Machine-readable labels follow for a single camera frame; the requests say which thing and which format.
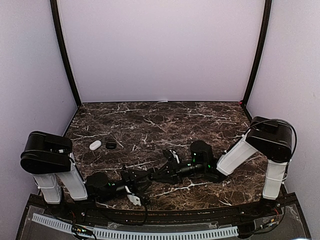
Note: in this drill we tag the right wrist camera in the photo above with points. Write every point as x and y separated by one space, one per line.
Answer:
176 156

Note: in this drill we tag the black charging case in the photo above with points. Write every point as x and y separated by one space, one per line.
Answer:
148 176
111 145

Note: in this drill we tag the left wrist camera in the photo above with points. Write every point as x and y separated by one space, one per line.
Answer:
133 198

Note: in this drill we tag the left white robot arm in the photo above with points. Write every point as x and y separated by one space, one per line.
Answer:
49 159

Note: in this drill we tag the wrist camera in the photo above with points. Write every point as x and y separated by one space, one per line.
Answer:
176 156
133 198

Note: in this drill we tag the white slotted cable duct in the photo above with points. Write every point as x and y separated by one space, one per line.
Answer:
108 234

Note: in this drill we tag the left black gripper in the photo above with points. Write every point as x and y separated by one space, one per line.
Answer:
132 177

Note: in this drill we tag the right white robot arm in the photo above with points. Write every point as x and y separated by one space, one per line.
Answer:
276 139

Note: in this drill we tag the white earbud charging case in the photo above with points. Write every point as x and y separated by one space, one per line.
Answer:
95 145

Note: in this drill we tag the black frame post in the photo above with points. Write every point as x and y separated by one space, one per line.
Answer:
258 52
63 51

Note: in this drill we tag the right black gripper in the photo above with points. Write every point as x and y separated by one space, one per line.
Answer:
174 174

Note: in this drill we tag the right black frame post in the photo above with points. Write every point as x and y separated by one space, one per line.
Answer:
258 52

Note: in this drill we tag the left black frame post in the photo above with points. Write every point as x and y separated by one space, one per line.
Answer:
63 51

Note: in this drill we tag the black front frame rail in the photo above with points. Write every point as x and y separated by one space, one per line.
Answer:
178 211

